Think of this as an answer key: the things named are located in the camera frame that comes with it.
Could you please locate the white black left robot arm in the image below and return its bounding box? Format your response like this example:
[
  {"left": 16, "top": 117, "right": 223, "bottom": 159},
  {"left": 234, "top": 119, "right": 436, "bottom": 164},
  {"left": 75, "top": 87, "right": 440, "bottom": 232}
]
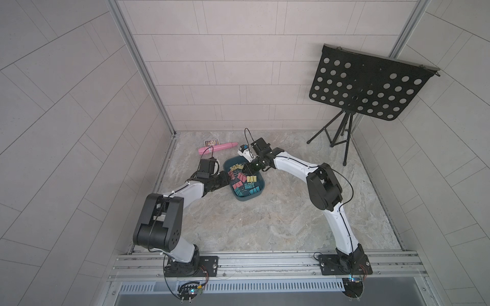
[{"left": 133, "top": 171, "right": 230, "bottom": 264}]

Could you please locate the aluminium rail frame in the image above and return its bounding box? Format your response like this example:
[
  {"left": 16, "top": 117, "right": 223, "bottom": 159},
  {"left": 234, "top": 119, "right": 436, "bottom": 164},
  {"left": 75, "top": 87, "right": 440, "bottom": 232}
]
[{"left": 108, "top": 251, "right": 427, "bottom": 281}]

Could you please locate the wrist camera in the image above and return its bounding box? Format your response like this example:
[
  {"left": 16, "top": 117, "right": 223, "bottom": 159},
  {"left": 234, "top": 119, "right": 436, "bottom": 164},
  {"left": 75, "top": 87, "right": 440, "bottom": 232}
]
[
  {"left": 196, "top": 158, "right": 219, "bottom": 179},
  {"left": 238, "top": 138, "right": 272, "bottom": 162}
]

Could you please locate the pink plastic tube case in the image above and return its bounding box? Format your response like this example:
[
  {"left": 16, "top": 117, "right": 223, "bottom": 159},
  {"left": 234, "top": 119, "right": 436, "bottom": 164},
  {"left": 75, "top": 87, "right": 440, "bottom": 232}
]
[{"left": 198, "top": 142, "right": 238, "bottom": 155}]

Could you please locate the teal plastic storage box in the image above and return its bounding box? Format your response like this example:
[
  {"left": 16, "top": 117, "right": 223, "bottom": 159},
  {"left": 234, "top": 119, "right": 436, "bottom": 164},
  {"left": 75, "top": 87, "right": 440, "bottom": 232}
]
[{"left": 223, "top": 156, "right": 265, "bottom": 201}]

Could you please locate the black perforated music stand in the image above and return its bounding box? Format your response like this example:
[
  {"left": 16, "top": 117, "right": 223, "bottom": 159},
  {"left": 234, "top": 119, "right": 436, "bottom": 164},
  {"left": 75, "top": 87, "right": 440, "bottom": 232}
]
[{"left": 309, "top": 44, "right": 440, "bottom": 147}]

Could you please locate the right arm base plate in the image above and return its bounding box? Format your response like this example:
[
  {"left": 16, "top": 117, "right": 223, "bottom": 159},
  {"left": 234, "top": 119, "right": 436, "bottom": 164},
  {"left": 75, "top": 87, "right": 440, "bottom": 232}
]
[{"left": 313, "top": 248, "right": 373, "bottom": 277}]

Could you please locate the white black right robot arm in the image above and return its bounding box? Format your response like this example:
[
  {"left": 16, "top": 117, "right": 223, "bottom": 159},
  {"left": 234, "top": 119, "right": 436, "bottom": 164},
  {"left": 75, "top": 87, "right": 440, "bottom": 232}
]
[{"left": 246, "top": 152, "right": 359, "bottom": 256}]

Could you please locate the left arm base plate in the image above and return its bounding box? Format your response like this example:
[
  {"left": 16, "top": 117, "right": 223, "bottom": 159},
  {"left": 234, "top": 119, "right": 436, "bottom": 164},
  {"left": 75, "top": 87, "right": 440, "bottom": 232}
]
[{"left": 164, "top": 256, "right": 219, "bottom": 277}]

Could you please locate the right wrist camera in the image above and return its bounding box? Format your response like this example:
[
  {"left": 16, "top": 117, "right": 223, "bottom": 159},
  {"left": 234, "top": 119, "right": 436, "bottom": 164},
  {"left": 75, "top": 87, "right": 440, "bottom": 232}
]
[{"left": 238, "top": 138, "right": 272, "bottom": 162}]

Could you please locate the colourful printed card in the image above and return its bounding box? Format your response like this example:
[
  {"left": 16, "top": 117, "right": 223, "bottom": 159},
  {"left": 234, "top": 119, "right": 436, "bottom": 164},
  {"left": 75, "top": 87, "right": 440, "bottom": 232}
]
[{"left": 205, "top": 139, "right": 220, "bottom": 147}]

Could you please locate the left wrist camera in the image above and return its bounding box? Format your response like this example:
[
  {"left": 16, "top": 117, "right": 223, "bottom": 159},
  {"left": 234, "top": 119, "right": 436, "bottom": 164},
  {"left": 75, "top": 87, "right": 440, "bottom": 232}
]
[{"left": 196, "top": 158, "right": 219, "bottom": 179}]

